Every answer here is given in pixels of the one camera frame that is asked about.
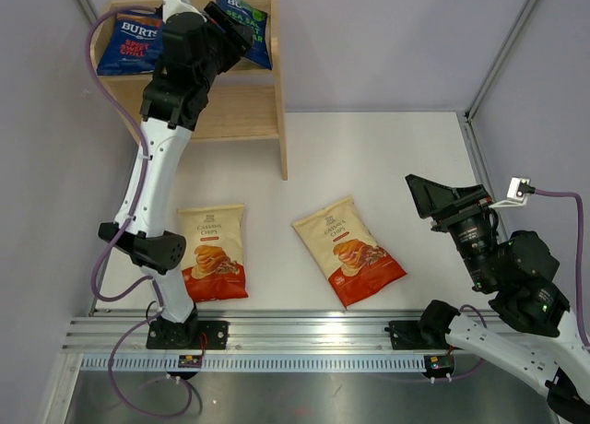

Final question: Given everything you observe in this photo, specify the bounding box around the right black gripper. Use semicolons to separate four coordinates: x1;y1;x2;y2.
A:
405;173;497;289

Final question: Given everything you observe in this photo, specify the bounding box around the Burts sea salt vinegar bag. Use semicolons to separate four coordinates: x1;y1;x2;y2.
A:
215;0;272;70

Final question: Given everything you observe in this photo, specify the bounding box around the blue Burts chilli bag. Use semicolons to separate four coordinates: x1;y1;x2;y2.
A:
97;10;163;77

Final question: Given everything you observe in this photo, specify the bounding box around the cassava chips bag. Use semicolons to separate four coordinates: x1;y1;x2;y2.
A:
292;196;407;308
177;204;248;303

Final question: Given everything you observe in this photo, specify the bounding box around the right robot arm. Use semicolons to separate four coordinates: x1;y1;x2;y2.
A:
405;174;589;423

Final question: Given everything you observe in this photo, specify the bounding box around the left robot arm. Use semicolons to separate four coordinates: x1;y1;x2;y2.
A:
99;0;253;348

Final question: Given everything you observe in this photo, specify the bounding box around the wooden two-tier shelf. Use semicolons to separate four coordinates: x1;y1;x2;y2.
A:
89;0;288;181

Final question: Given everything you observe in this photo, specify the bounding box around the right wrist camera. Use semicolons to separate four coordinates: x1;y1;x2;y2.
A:
490;177;536;209

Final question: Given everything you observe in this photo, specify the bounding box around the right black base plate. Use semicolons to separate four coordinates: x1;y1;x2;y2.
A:
383;320;455;351

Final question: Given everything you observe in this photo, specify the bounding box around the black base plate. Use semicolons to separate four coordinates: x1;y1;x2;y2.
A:
146;320;230;350
383;320;455;351

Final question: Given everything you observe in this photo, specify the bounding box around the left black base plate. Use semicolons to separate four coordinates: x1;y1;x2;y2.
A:
146;320;230;350

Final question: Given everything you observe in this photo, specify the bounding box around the white slotted cable duct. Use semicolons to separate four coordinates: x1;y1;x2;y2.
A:
81;353;426;373

